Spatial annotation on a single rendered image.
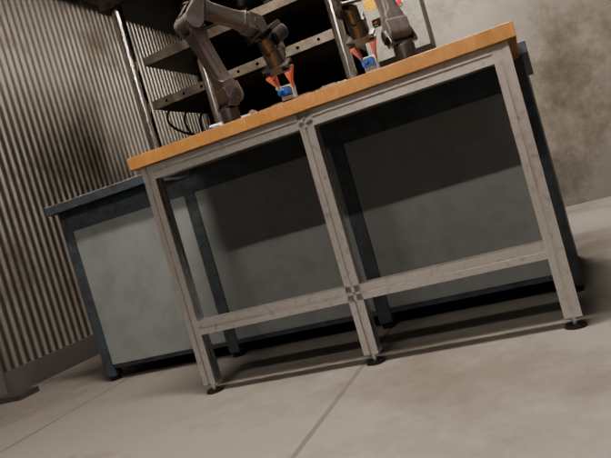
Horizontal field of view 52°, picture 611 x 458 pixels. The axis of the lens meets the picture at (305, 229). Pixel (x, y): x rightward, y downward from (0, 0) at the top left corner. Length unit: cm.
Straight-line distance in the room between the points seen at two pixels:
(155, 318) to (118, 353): 26
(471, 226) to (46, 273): 248
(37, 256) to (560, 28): 366
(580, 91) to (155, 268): 321
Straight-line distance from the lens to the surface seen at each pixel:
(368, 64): 231
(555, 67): 474
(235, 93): 208
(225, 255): 243
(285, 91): 227
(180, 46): 353
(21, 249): 371
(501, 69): 171
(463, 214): 212
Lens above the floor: 49
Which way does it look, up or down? 2 degrees down
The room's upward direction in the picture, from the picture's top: 16 degrees counter-clockwise
